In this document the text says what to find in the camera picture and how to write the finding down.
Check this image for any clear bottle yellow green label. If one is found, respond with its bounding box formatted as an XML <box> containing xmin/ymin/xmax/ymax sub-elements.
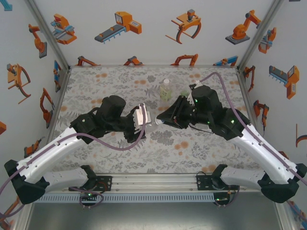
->
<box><xmin>159</xmin><ymin>78</ymin><xmax>173</xmax><ymax>103</ymax></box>

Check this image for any grey floral table cloth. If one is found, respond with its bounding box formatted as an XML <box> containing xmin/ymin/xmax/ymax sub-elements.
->
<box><xmin>47</xmin><ymin>66</ymin><xmax>274</xmax><ymax>174</ymax></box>

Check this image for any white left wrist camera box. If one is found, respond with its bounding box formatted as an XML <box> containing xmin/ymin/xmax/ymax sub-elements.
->
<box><xmin>133</xmin><ymin>103</ymin><xmax>152</xmax><ymax>129</ymax></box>

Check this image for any aluminium table side rail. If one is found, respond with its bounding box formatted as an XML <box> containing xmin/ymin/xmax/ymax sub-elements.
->
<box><xmin>236</xmin><ymin>67</ymin><xmax>266</xmax><ymax>143</ymax></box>
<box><xmin>43</xmin><ymin>67</ymin><xmax>72</xmax><ymax>147</ymax></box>

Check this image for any thin aluminium rear rail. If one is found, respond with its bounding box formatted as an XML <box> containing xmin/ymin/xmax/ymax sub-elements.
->
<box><xmin>68</xmin><ymin>64</ymin><xmax>240</xmax><ymax>68</ymax></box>

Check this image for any wide aluminium mounting rail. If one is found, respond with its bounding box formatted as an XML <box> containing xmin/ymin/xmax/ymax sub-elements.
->
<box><xmin>45</xmin><ymin>173</ymin><xmax>262</xmax><ymax>194</ymax></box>

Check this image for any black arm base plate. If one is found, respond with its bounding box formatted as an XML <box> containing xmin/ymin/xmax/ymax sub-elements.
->
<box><xmin>69</xmin><ymin>175</ymin><xmax>113</xmax><ymax>192</ymax></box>
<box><xmin>196</xmin><ymin>172</ymin><xmax>240</xmax><ymax>191</ymax></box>

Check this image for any white slotted cable duct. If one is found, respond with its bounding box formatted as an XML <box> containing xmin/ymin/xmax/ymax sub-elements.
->
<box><xmin>47</xmin><ymin>193</ymin><xmax>215</xmax><ymax>204</ymax></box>

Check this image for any aluminium frame post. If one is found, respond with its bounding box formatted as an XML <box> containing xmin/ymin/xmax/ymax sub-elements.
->
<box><xmin>236</xmin><ymin>0</ymin><xmax>285</xmax><ymax>72</ymax></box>
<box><xmin>24</xmin><ymin>0</ymin><xmax>71</xmax><ymax>72</ymax></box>

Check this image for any aluminium frame leg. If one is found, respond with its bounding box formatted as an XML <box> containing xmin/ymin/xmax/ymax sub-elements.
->
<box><xmin>12</xmin><ymin>203</ymin><xmax>32</xmax><ymax>230</ymax></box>
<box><xmin>275</xmin><ymin>203</ymin><xmax>295</xmax><ymax>230</ymax></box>

